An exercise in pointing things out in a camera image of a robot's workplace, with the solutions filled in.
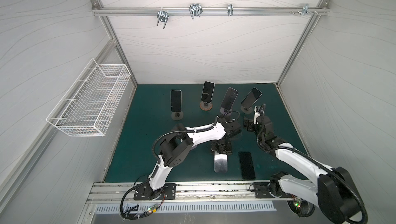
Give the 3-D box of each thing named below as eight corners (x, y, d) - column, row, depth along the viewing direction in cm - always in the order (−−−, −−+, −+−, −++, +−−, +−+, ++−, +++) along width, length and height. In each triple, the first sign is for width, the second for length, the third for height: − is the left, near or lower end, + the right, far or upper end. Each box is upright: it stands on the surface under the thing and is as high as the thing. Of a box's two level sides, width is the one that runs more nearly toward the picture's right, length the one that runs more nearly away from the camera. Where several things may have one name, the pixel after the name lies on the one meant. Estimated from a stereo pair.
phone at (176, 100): (172, 116, 104) (168, 100, 90) (174, 105, 110) (170, 89, 96) (182, 116, 104) (179, 100, 90) (183, 105, 110) (181, 89, 96)
